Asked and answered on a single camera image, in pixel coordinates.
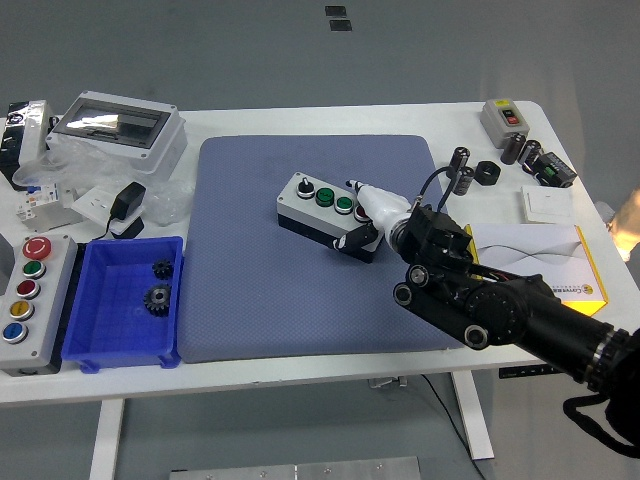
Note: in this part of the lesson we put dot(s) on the person's hand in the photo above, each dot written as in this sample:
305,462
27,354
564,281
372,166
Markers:
627,225

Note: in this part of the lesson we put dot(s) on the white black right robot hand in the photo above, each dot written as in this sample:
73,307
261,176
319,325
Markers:
382,207

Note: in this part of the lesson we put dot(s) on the grey four-button control box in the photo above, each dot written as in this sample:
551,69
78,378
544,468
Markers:
310,210

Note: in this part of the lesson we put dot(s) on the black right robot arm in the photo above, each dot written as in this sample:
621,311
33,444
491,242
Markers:
525,310

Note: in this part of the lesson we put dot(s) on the grey five-button control box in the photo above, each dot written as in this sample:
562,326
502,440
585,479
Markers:
50,300

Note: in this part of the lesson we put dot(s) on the yellow white cardboard box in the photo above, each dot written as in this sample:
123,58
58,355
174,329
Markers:
550,250

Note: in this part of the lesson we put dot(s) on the black cylindrical capacitor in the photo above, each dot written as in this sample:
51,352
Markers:
530,152
458,161
463,181
512,149

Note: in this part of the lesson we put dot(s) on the black module green terminal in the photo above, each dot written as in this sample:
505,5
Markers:
555,170

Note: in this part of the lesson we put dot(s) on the black hexagonal nut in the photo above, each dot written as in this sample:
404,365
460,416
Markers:
487,173

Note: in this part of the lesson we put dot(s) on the blue-grey fabric mat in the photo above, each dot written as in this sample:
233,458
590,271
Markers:
280,310

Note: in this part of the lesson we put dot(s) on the black table height controller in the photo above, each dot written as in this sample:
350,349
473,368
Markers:
525,371

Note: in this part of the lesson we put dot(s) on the dark floor outlet cover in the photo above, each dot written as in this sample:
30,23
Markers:
340,25
335,11

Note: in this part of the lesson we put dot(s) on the small black bevel gear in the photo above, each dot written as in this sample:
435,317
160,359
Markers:
162,269

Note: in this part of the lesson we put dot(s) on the grey distribution box clear lid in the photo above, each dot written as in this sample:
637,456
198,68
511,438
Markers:
160,145

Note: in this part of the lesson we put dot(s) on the white table leg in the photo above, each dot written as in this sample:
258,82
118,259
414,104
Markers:
106,440
475,425

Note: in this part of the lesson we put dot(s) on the large black bevel gear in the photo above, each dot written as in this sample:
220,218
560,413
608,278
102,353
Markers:
157,300

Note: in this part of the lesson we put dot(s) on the clear plastic bag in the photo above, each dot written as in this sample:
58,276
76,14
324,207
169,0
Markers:
95,165

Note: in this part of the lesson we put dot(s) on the blue plastic bin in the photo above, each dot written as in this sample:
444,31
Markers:
110,325

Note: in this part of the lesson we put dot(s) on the white circuit breaker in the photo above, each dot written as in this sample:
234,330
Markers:
42,202

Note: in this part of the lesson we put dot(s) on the black white packaged box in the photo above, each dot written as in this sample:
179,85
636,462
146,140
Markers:
30,130

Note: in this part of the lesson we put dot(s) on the grey box edge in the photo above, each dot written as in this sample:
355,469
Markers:
4,260

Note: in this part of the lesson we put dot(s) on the white wall switch panel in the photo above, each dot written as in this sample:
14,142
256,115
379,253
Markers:
547,205

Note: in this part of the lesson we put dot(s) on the grey red-black push switch box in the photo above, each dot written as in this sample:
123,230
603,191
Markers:
495,125

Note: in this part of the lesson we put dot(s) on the metal bracket under table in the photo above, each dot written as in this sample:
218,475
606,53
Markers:
387,383

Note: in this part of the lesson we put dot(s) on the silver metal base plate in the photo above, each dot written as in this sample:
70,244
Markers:
300,471

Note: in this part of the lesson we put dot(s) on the white wall socket panel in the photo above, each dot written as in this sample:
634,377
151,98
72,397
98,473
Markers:
92,202

